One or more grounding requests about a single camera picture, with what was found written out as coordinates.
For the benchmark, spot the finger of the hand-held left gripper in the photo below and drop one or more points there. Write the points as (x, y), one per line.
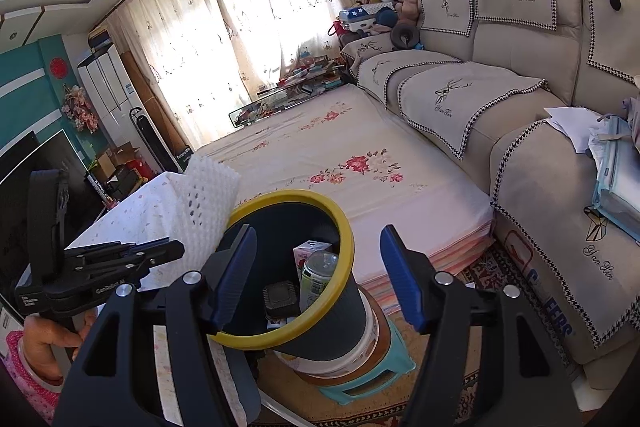
(150, 254)
(100, 251)

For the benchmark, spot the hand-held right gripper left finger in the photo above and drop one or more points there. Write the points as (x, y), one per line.
(235, 272)

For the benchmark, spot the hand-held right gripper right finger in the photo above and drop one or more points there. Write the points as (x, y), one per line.
(400, 277)

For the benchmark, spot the dark brown square box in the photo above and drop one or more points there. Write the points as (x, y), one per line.
(281, 299)

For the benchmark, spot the small pink white carton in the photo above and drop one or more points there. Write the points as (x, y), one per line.
(307, 254)

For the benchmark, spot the black bin with yellow rim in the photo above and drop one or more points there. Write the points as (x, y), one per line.
(340, 327)

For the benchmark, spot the white foam net sleeve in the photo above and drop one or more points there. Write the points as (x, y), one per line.
(205, 197)

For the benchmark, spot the clear cup with green label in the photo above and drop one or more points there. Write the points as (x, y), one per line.
(320, 282)

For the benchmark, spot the person's left hand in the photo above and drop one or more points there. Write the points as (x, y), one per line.
(50, 347)

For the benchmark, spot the table with white floral tablecloth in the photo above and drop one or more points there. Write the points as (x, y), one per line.
(135, 217)

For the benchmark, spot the long black box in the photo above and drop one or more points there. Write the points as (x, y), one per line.
(96, 189)

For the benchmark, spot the black flat television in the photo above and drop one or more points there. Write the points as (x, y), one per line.
(75, 157)

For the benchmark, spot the green plastic stool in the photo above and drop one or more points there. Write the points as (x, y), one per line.
(395, 362)

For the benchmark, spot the pile of cardboard boxes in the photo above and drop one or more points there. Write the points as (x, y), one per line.
(120, 167)

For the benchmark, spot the artificial flower bunch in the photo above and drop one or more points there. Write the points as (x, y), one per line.
(79, 109)

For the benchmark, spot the black tower fan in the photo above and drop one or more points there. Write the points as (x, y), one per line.
(150, 142)

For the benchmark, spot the white tall cabinet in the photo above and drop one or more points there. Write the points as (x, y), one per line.
(107, 92)

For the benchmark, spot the white printed plastic bag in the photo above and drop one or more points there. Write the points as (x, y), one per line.
(542, 287)

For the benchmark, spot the mattress with floral sheet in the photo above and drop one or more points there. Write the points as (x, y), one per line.
(310, 142)

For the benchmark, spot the tall brown board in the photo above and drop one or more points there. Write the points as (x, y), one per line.
(150, 97)

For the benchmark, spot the dark boxes on cabinet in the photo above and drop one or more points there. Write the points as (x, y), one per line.
(100, 38)

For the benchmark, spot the cluttered glass coffee table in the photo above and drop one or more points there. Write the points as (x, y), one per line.
(290, 92)

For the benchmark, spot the white paper sheet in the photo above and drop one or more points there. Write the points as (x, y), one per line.
(575, 124)

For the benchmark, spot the stack of light blue bags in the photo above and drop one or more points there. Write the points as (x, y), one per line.
(617, 187)

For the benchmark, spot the grey neck pillow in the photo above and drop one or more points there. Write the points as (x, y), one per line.
(405, 36)

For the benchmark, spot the beige sofa with covers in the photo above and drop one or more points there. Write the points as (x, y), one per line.
(525, 57)

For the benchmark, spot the cream embroidered curtains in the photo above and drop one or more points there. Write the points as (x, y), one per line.
(240, 17)

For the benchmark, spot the blue star print bag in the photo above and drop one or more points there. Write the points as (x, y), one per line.
(365, 17)

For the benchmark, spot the red round wall ornament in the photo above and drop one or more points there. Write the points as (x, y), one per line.
(58, 67)

